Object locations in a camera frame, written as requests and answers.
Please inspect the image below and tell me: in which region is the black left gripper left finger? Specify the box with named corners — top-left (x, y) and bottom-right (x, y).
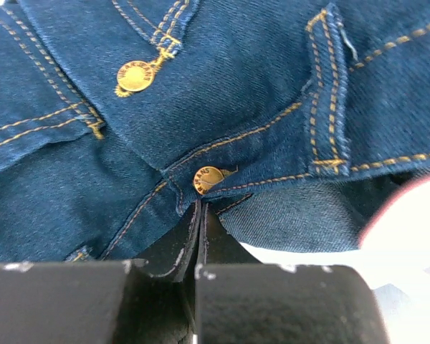
top-left (0, 203), bottom-right (201, 343)

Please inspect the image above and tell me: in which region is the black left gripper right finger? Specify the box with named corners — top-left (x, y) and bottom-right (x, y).
top-left (194, 204), bottom-right (389, 344)

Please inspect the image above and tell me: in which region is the dark blue denim skirt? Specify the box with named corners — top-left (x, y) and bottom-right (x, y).
top-left (0, 1), bottom-right (430, 262)

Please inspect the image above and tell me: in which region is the white plastic basket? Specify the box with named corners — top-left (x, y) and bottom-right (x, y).
top-left (244, 176), bottom-right (430, 343)

